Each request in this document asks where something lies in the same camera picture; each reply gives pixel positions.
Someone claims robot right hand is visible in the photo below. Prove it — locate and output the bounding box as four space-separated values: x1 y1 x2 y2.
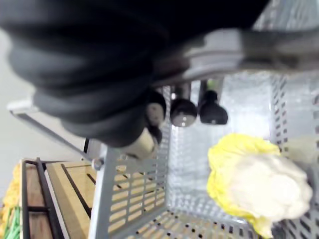
0 0 272 159

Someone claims grey plastic shopping basket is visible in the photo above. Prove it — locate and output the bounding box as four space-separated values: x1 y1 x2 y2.
7 0 319 239

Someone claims yellow napa cabbage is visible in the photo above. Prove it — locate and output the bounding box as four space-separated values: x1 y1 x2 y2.
0 164 23 225
206 133 314 239

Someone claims wooden produce stand black frame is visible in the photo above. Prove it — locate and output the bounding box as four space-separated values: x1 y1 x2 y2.
19 158 170 239

